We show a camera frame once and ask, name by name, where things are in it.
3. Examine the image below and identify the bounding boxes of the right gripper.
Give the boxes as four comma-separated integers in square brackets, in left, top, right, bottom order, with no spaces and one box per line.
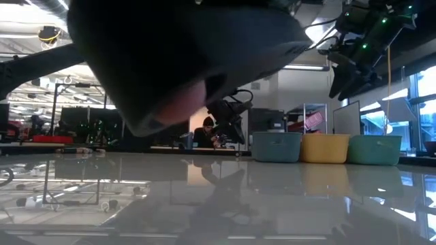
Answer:
[326,47,383,102]

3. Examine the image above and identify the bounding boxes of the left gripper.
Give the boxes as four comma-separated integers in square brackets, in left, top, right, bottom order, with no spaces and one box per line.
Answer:
[205,98,253,146]

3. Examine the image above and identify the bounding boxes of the dark teal plastic bin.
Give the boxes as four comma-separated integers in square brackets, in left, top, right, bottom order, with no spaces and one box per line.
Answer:
[251,131,303,163]

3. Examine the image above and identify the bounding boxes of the yellow plastic bin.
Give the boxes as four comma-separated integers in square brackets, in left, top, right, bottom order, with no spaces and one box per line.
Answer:
[299,133,351,165]

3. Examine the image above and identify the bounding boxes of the mint green plastic bin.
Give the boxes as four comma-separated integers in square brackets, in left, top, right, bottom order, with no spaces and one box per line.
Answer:
[346,134,403,167]

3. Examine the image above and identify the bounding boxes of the person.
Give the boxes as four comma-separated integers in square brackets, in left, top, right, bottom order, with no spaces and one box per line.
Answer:
[66,0,313,139]
[193,116,221,149]

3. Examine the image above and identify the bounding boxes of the grey monitor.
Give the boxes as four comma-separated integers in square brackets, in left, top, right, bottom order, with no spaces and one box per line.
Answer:
[332,100,362,136]

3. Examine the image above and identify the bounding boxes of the black cabinet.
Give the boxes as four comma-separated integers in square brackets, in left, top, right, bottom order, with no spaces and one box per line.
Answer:
[247,108,286,134]

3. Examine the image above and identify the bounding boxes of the linear ceiling light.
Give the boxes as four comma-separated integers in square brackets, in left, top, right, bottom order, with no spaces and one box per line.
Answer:
[282,63,330,72]

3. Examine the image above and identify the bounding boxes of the red box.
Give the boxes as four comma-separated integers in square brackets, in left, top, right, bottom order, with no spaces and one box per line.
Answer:
[33,135,74,145]

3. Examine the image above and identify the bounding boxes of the red black equipment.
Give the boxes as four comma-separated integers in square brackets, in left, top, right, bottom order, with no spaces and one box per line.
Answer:
[0,118,31,144]

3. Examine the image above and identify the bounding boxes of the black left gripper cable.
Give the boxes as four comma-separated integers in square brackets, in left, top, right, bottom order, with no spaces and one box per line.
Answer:
[224,88,255,105]

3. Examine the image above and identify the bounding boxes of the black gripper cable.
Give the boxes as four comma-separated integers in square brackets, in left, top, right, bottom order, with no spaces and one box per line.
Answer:
[224,88,255,105]
[304,16,341,55]

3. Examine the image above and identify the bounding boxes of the metal wire shelf rack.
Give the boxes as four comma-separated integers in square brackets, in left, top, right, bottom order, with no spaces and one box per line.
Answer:
[287,103,328,134]

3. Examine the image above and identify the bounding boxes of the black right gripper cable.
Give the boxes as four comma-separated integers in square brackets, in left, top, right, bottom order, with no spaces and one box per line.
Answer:
[304,16,341,55]

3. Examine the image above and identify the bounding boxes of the black frame workstation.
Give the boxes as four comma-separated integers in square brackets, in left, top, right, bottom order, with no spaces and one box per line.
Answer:
[50,82,190,153]

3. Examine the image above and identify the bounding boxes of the black yellow ceiling cable reel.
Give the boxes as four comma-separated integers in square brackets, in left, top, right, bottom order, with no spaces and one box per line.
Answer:
[37,26,63,46]

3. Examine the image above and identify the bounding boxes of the silver ventilation duct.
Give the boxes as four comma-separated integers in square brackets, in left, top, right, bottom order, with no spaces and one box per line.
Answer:
[29,0,71,20]

